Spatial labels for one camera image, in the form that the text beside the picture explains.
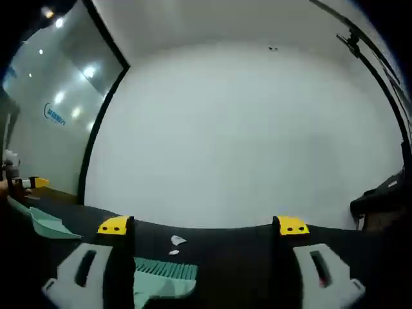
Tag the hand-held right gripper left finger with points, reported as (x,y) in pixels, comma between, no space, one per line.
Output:
(106,289)

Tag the person's left hand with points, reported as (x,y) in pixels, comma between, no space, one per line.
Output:
(3,188)

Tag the small white paper trash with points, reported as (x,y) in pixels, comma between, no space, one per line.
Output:
(174,252)

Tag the green plastic broom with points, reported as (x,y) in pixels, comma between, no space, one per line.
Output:
(167,283)

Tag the frosted glass partition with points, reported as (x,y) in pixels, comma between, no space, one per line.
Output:
(48,96)

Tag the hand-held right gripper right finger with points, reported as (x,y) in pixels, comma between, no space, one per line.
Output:
(302,283)

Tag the green plastic dustpan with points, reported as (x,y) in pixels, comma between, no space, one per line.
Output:
(48,225)

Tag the black tabletop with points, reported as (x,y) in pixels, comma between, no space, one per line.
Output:
(225,267)

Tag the black pole with clamp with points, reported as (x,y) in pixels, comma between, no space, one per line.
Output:
(352,40)

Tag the blue logo sticker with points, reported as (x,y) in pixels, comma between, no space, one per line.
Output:
(54,116)

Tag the black partition frame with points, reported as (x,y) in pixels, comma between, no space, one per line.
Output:
(106,96)

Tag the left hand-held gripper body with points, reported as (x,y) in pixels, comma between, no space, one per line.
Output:
(11,170)

